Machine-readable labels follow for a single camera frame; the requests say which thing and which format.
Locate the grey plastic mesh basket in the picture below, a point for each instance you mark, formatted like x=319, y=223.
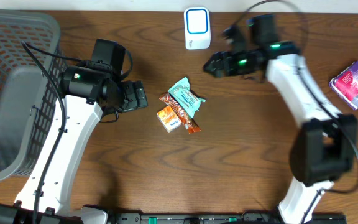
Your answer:
x=27, y=101

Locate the red brown snack bar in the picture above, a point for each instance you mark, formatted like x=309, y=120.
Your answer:
x=186, y=120

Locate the purple sanitary pad pack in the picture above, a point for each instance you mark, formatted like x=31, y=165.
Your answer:
x=345, y=85

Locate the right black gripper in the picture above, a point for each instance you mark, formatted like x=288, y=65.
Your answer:
x=230, y=68

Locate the teal wet wipes pack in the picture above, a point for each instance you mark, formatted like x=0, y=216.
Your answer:
x=181, y=92

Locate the orange tissue pack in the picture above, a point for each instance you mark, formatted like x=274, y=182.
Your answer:
x=169, y=119

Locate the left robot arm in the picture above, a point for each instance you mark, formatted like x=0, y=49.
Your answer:
x=86, y=92

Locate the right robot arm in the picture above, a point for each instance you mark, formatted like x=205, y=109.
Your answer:
x=325, y=146

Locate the white barcode scanner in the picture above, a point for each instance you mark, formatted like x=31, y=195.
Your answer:
x=197, y=28

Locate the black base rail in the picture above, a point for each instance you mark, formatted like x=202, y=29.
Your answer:
x=137, y=217

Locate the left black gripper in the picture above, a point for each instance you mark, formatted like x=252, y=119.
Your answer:
x=134, y=96

